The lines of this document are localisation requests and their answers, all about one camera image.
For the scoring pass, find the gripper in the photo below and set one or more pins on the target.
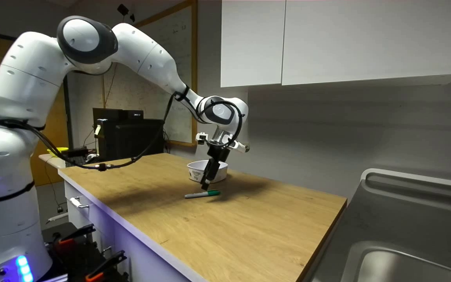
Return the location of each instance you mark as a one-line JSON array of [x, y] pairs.
[[217, 152]]

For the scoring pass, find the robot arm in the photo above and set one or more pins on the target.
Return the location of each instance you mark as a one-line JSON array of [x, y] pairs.
[[26, 90]]

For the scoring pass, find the white bowl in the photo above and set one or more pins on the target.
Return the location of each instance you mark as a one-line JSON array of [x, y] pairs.
[[194, 172]]

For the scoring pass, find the yellow bowl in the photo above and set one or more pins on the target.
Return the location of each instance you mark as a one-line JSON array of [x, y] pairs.
[[58, 150]]

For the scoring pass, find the green marker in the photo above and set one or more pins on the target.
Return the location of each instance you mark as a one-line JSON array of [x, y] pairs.
[[204, 194]]

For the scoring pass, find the black monitor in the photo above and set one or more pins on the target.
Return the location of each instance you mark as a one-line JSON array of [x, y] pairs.
[[131, 139]]

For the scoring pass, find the black box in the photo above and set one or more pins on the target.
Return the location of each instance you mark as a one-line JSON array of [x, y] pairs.
[[118, 113]]

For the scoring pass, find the wood-framed whiteboard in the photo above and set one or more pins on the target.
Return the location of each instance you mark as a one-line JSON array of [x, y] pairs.
[[174, 58]]

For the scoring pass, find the narrow white cabinet door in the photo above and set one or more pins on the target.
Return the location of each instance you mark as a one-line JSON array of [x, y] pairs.
[[251, 39]]

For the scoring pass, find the white drawer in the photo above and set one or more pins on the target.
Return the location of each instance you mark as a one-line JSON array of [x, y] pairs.
[[77, 213]]

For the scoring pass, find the black and orange clamp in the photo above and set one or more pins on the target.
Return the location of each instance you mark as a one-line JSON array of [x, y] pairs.
[[73, 237], [106, 266]]

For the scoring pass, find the stainless steel sink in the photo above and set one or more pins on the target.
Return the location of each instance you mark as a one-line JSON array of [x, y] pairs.
[[397, 235]]

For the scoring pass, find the wide white cabinet door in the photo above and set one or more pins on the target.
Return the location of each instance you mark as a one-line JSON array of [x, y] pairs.
[[374, 39]]

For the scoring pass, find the camera on mount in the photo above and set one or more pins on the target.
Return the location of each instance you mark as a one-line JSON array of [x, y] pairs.
[[125, 11]]

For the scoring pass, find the white wall cabinet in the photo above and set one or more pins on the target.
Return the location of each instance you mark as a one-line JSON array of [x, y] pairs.
[[347, 39]]

